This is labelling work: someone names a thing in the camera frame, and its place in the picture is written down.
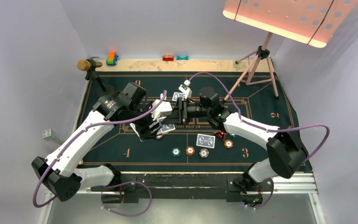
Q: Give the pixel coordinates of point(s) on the red black all-in triangle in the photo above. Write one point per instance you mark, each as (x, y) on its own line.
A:
(220, 135)

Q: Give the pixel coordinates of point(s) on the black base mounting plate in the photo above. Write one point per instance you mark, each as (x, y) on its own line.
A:
(227, 186)

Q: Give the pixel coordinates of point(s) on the blue back playing card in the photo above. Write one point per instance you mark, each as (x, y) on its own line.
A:
(178, 95)

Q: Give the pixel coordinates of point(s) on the red toy block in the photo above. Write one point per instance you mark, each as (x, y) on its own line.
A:
(168, 58)

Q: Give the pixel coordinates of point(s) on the grey lego brick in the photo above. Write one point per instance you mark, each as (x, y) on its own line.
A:
(48, 135)

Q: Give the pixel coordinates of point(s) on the teal toy block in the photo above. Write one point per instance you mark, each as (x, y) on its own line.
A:
(182, 57)

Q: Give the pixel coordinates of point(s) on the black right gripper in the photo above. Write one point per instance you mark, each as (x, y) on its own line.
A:
(182, 114)

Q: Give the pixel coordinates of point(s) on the pink blue chip stack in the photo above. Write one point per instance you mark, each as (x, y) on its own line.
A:
(204, 153)

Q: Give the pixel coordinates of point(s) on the orange red chip stack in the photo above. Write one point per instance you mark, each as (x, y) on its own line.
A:
(190, 151)

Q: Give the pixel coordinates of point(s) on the gold microphone on stand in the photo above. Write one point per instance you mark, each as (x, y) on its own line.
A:
(89, 66)

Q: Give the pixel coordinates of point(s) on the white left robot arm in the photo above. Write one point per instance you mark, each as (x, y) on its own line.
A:
(59, 173)

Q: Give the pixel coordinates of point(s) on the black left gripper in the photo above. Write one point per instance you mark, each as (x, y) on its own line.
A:
(144, 131)

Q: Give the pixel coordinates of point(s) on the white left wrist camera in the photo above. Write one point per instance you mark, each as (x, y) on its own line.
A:
(163, 108)

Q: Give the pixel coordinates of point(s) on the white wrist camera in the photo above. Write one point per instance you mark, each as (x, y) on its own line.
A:
(184, 88)
(163, 108)

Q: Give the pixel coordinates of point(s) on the blue white card deck box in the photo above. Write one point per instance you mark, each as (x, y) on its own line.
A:
(151, 132)

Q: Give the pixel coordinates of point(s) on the green blue chip stack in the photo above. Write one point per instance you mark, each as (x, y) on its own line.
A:
(176, 152)

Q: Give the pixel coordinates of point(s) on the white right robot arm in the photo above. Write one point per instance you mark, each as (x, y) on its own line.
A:
(286, 152)

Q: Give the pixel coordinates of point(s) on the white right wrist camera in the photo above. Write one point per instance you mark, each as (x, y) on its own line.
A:
(184, 88)

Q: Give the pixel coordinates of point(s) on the pink music stand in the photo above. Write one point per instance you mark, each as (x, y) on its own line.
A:
(311, 22)

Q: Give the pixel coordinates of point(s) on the orange green toy block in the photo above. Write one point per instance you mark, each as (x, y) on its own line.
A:
(112, 58)

